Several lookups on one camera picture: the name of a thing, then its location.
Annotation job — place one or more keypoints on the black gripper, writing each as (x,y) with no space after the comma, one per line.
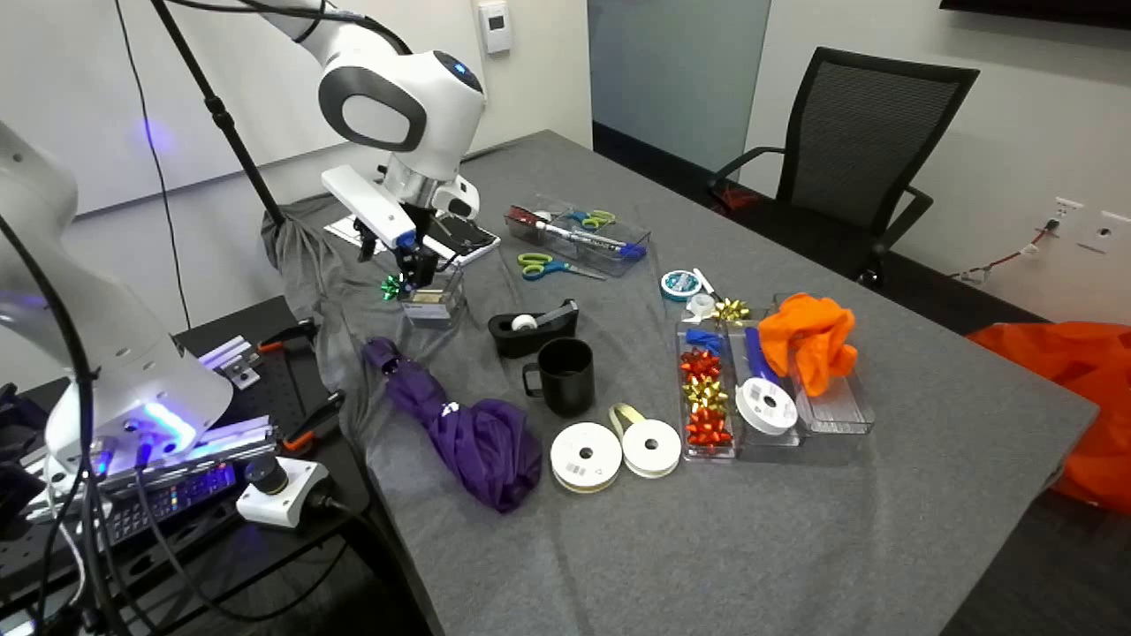
(415,262)

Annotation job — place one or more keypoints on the green ribbon bow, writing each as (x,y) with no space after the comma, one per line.
(392,287)

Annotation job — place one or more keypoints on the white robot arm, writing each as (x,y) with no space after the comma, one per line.
(128,384)

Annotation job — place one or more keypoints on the white ribbon spool left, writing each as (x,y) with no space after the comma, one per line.
(583,456)

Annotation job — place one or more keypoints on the white ribbon spool middle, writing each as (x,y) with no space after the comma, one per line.
(651,445)

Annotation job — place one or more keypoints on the gold ribbon bow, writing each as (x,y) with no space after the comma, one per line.
(732,313)

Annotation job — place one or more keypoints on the white ribbon spool in tray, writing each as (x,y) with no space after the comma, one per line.
(765,408)

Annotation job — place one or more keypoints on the black white tablet box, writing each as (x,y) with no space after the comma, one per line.
(458,236)

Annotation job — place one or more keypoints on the white label sheets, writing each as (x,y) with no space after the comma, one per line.
(344,232)

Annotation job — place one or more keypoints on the black tape dispenser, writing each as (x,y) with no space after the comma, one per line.
(526,329)

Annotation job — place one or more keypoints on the clear pencil case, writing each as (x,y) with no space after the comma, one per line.
(580,234)

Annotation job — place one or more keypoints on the black mug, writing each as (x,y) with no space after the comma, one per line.
(563,375)

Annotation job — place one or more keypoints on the purple folded umbrella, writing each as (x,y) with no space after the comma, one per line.
(490,445)

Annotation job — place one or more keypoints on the white thermostat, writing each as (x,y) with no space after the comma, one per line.
(496,27)

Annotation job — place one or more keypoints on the grey table cloth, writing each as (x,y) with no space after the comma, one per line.
(796,533)

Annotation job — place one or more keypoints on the blue white tape roll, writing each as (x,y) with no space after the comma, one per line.
(681,282)

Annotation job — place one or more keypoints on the orange cloth on table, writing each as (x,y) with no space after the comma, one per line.
(808,340)

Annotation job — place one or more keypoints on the clear acrylic box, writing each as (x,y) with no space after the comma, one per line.
(837,411)

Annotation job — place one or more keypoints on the black office chair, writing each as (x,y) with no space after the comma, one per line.
(843,185)

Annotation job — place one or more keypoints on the orange fabric on floor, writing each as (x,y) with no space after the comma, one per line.
(1089,361)

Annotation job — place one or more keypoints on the green handled scissors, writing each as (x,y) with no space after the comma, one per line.
(539,265)

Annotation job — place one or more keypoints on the camera tripod stand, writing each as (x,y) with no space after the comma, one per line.
(216,110)

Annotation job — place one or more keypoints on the wall mounted black television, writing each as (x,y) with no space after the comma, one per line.
(1067,10)

